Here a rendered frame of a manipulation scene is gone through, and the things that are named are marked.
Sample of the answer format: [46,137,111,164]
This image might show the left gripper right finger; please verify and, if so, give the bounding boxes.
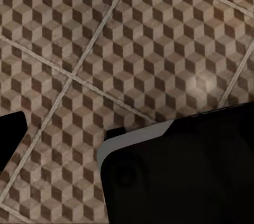
[236,111,254,153]

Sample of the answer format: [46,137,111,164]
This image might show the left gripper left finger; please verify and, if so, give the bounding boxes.
[0,111,28,174]

